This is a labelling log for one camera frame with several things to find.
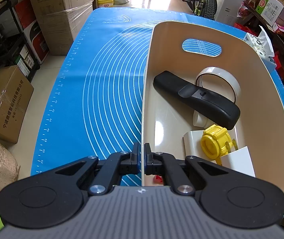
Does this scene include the white power adapter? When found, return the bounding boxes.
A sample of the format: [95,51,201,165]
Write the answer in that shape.
[184,131,255,177]

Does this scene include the small white pill bottle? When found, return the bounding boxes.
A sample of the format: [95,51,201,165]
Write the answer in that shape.
[193,111,209,127]

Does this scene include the black remote control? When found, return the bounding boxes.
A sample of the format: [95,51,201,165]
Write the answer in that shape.
[153,71,240,130]

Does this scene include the red white tape roll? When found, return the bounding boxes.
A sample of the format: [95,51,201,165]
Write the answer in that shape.
[194,66,241,104]

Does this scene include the beige plastic storage basket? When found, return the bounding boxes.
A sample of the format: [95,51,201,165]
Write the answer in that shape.
[141,21,284,192]

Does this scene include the brown cardboard box with print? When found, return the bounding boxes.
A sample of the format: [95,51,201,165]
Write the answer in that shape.
[0,65,34,144]

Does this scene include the blue silicone baking mat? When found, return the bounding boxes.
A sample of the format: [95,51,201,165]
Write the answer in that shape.
[30,8,284,175]

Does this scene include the white floral tissue pack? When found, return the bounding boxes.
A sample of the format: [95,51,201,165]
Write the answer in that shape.
[243,25,276,73]

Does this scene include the black hand trolley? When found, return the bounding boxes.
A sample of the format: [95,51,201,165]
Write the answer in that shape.
[0,0,40,81]

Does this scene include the red white appliance box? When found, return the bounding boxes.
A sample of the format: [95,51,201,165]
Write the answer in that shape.
[14,0,49,65]

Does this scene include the stacked wrapped cardboard boxes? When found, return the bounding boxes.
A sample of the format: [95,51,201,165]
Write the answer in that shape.
[30,0,93,56]

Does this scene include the green white product box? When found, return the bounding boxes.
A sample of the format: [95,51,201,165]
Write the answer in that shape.
[256,0,284,26]

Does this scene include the white appliance cabinet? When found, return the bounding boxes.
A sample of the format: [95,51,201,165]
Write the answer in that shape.
[215,0,255,26]

